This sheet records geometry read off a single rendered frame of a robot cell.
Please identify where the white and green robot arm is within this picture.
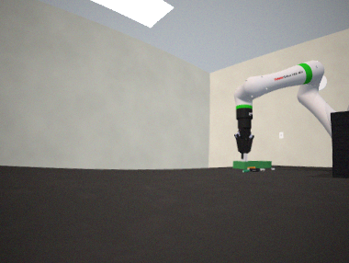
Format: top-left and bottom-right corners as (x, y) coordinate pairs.
(234, 61), (336, 138)

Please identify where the green three-compartment bin rack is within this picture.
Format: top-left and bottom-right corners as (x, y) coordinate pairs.
(233, 161), (272, 169)

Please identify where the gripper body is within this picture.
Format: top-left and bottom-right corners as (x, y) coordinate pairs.
(238, 119), (252, 139)

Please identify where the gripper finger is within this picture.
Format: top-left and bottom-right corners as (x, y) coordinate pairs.
(234, 132), (246, 161)
(245, 132), (254, 161)

